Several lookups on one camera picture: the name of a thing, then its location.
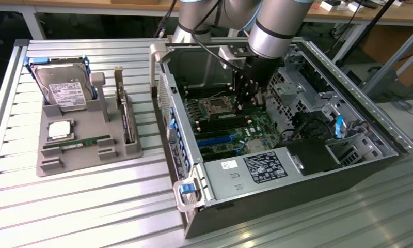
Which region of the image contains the grey parts rack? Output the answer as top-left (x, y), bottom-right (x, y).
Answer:
top-left (36, 71), bottom-right (145, 179)

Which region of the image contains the open black PC case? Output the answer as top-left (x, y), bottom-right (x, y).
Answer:
top-left (149, 37), bottom-right (409, 240)

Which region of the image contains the blue expansion slot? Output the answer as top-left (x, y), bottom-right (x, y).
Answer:
top-left (196, 136), bottom-right (235, 146)

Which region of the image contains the brown cardboard box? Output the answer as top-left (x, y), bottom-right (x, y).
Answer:
top-left (360, 25), bottom-right (413, 89)

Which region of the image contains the hard disk in blue carrier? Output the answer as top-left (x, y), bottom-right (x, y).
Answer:
top-left (23, 54), bottom-right (92, 112)

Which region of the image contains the CPU socket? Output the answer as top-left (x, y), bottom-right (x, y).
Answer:
top-left (199, 97), bottom-right (235, 116)

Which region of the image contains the red and black wire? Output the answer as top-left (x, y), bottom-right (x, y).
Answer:
top-left (345, 120), bottom-right (372, 134)

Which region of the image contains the aluminium profile frame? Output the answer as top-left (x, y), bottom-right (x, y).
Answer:
top-left (360, 30), bottom-right (413, 97)

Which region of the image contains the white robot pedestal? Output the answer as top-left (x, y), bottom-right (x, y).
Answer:
top-left (171, 25), bottom-right (213, 44)

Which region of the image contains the black hanging cable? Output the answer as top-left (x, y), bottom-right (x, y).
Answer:
top-left (153, 0), bottom-right (180, 37)

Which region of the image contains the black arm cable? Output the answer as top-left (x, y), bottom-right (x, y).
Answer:
top-left (192, 24), bottom-right (244, 72)

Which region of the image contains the silver CPU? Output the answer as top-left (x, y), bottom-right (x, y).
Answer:
top-left (47, 119), bottom-right (76, 143)

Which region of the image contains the black RAM slot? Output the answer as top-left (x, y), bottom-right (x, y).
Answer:
top-left (184, 86), bottom-right (233, 93)
top-left (197, 126), bottom-right (253, 134)
top-left (184, 90), bottom-right (235, 98)
top-left (197, 122), bottom-right (252, 131)
top-left (196, 119), bottom-right (252, 128)
top-left (195, 115), bottom-right (251, 124)

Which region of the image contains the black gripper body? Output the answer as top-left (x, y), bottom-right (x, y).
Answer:
top-left (244, 54), bottom-right (280, 87)

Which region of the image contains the blue case handle latch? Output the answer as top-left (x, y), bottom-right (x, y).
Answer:
top-left (179, 182), bottom-right (196, 195)

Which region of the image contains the green motherboard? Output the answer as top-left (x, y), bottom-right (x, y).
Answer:
top-left (183, 85), bottom-right (284, 163)

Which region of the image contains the green RAM stick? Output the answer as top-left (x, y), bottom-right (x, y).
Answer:
top-left (43, 137), bottom-right (113, 150)

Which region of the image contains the black tripod pole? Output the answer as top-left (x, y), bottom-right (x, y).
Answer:
top-left (333, 0), bottom-right (397, 67)

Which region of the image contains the graphics card with metal bracket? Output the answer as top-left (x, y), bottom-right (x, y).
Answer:
top-left (112, 66), bottom-right (139, 146)

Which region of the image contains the blue disk bay tab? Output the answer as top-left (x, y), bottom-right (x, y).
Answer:
top-left (333, 115), bottom-right (348, 141)

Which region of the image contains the wooden desk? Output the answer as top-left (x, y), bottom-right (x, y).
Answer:
top-left (301, 0), bottom-right (413, 26)

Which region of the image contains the silver power supply unit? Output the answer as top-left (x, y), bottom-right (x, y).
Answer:
top-left (201, 146), bottom-right (299, 203)

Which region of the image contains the silver chipset heat sink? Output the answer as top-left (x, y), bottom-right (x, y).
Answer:
top-left (244, 141), bottom-right (267, 155)

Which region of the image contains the black expansion slot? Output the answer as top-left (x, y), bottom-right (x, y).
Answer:
top-left (200, 149), bottom-right (236, 160)
top-left (196, 130), bottom-right (231, 140)

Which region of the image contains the white desk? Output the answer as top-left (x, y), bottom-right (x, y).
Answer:
top-left (0, 0), bottom-right (181, 40)

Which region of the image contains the white small box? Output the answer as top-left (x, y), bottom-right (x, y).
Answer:
top-left (321, 0), bottom-right (341, 12)

